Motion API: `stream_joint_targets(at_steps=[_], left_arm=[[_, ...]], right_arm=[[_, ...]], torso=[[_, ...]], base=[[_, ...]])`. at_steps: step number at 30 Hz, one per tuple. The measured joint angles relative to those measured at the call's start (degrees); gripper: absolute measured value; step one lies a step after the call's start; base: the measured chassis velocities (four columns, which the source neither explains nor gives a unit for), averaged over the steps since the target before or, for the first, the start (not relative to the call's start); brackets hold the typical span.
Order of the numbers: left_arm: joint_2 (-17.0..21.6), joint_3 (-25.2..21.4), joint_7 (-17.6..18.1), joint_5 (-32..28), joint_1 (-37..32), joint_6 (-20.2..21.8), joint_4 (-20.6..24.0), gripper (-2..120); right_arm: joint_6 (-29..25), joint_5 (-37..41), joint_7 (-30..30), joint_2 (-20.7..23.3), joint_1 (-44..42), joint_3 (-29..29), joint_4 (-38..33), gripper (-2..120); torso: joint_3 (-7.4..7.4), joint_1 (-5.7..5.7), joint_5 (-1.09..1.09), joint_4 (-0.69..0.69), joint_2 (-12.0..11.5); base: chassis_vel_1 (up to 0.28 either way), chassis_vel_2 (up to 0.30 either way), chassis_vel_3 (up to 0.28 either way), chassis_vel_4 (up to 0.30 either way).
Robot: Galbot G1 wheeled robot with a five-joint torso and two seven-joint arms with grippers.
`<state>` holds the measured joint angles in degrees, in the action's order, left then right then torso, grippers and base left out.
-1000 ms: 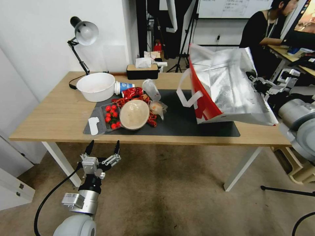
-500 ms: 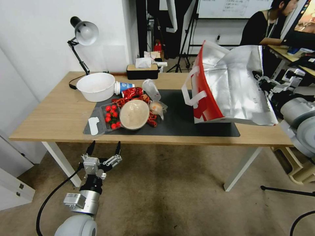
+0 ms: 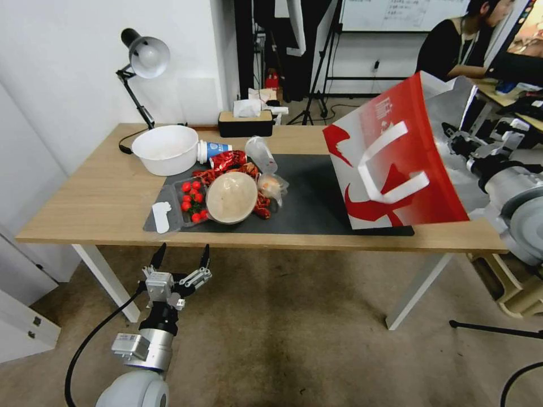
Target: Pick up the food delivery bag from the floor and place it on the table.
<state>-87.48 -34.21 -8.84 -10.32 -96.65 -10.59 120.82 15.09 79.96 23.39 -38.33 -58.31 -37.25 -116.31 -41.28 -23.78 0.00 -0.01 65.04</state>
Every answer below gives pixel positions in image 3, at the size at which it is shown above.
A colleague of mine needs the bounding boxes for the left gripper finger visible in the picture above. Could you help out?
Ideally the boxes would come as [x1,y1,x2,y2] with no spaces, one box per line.
[143,242,167,280]
[177,244,213,297]

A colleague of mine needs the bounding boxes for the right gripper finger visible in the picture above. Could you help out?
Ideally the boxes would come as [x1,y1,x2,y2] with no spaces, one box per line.
[441,122,478,156]
[479,120,529,150]

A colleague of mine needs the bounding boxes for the red white food delivery bag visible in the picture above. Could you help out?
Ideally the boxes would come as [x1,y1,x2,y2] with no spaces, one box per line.
[322,71,486,231]

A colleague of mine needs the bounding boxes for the clear plastic food bag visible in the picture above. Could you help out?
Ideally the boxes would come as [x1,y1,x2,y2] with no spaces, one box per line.
[256,171,290,209]

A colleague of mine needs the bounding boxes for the white paper scrap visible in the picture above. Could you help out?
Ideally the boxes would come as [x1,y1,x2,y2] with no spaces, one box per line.
[152,202,174,233]

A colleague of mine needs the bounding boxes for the wooden office desk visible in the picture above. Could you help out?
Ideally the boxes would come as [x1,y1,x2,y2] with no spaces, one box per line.
[471,78,543,112]

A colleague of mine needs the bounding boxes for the clear plastic clamshell container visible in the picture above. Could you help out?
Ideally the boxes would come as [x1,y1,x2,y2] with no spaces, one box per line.
[163,177,212,231]

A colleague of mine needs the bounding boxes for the black computer monitor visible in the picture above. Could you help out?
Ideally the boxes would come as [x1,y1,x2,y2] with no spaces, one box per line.
[488,0,543,88]

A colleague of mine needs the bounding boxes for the beige paper bowl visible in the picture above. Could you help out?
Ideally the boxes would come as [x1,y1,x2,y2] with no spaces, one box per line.
[206,171,259,224]

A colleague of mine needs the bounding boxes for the wooden table with white legs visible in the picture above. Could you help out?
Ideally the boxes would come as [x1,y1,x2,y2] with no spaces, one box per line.
[15,123,510,331]

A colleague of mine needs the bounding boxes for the person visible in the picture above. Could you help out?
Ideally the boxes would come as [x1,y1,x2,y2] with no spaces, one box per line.
[415,0,514,81]

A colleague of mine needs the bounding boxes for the crushed red drink can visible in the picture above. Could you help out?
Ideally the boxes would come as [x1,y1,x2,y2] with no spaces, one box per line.
[208,149,249,174]

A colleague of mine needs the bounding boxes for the large white plastic bowl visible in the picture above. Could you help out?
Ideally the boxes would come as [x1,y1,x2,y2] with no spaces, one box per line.
[131,125,200,177]

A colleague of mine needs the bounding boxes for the white blue paper cup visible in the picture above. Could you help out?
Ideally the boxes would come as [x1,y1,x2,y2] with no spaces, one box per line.
[196,140,235,165]

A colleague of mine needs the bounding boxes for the black table mat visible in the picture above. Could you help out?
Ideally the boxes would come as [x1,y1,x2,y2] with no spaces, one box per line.
[143,153,415,237]

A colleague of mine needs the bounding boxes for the clear plastic bottle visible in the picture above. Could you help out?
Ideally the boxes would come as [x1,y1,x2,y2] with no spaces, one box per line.
[244,135,279,175]

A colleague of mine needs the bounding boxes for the pale wooden stool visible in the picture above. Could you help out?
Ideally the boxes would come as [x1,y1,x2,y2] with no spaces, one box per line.
[466,252,543,321]

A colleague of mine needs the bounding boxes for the whiteboard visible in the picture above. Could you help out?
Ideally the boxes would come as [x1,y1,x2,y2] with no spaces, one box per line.
[339,0,472,33]

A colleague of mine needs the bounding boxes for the white drawer cabinet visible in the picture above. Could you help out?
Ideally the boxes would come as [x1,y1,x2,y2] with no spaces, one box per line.
[0,231,63,365]

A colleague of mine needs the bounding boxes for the black tripod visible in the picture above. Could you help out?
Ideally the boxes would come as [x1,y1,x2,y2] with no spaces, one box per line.
[286,0,344,126]

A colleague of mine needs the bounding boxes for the black tissue box wooden lid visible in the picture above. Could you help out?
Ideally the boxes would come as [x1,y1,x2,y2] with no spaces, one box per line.
[218,111,274,138]

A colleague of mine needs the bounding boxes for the white tissue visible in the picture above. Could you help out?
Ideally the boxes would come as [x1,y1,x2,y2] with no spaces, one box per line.
[232,99,262,118]

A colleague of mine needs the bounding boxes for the black stand leg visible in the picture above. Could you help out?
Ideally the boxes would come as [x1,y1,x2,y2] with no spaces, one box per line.
[449,319,543,340]

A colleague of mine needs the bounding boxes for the white flat box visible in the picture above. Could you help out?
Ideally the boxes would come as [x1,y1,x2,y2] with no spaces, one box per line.
[261,106,290,126]

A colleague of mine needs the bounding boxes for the pale cardboard box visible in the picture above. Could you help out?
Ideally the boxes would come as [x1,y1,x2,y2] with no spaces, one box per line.
[248,86,283,107]

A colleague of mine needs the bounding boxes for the black desk lamp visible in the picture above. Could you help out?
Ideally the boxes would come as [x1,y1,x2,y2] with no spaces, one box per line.
[115,28,171,130]

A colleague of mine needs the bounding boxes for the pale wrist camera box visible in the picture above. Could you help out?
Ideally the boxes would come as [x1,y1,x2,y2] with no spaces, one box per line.
[145,271,175,304]

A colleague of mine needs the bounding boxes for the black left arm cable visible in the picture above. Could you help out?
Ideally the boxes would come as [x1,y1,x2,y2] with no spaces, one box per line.
[64,279,148,407]

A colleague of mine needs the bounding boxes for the black lamp cord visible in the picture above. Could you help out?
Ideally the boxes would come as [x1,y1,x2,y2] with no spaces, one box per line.
[118,126,148,154]

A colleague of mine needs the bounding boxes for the black floor cable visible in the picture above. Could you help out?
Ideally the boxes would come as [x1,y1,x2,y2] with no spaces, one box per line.
[499,361,543,407]

